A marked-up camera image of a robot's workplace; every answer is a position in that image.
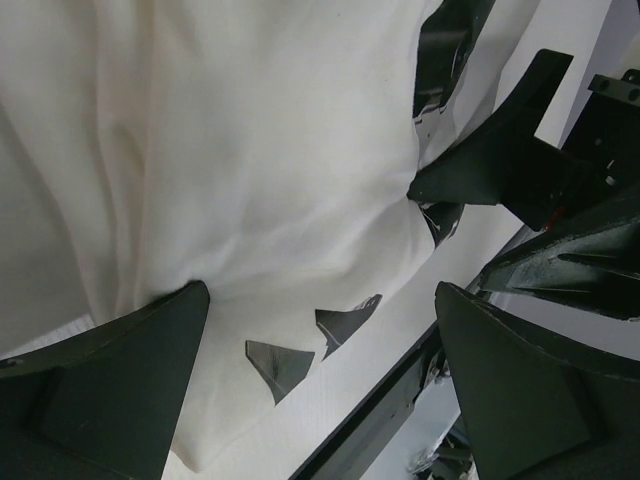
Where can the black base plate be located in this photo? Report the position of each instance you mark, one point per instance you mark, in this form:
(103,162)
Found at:
(350,450)

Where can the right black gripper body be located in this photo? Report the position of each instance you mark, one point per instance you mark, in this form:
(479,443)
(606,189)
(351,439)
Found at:
(599,158)

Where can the white t shirt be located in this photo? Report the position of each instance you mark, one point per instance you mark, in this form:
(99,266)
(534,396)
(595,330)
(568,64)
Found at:
(262,147)

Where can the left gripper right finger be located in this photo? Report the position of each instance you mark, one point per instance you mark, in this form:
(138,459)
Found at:
(537,404)

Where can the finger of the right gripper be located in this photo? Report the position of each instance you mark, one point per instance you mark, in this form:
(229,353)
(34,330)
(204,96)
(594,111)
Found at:
(477,169)

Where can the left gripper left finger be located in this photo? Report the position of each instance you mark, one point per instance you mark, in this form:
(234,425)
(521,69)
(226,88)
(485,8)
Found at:
(103,404)

